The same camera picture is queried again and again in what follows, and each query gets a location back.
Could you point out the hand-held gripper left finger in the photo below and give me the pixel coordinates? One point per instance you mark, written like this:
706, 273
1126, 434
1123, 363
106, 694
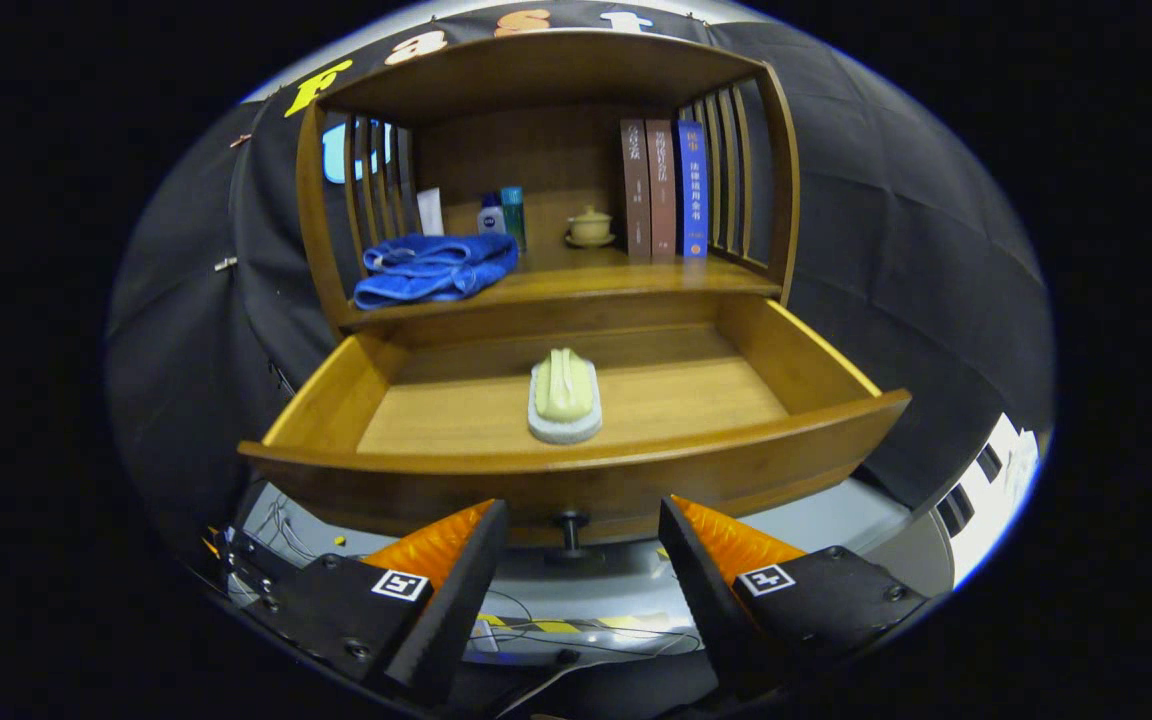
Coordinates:
456, 610

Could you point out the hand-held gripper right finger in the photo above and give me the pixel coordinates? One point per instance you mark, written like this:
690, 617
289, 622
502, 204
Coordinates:
706, 600

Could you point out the wooden drawer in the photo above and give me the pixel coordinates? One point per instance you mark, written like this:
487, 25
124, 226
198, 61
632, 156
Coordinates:
456, 410

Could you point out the yellow-green scrub brush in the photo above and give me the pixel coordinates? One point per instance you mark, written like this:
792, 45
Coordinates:
564, 390

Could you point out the wooden countertop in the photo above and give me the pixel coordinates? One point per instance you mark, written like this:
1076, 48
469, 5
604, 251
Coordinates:
616, 275

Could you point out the yellow black striped tape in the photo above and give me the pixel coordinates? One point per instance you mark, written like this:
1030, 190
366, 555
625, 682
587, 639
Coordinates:
556, 626

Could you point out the white slotted panel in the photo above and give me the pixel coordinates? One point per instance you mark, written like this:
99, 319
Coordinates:
996, 480

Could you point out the blue towel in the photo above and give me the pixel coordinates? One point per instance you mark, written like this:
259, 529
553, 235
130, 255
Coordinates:
431, 270

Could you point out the beige lidded tea cup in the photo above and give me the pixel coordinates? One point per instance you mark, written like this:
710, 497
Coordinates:
591, 228

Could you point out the white bottle with blue cap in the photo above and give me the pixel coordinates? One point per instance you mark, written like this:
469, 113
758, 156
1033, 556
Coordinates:
491, 218

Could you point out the white tube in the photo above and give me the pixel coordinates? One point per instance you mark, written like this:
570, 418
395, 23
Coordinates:
430, 212

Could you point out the teal clear bottle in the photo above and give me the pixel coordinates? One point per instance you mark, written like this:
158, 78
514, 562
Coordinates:
513, 210

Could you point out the blue book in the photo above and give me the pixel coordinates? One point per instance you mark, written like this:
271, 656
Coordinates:
692, 190

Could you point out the reddish brown book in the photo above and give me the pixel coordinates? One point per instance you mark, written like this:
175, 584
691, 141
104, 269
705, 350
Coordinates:
662, 190

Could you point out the dark brown book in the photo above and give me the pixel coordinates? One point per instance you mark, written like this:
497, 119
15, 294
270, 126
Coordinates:
636, 190

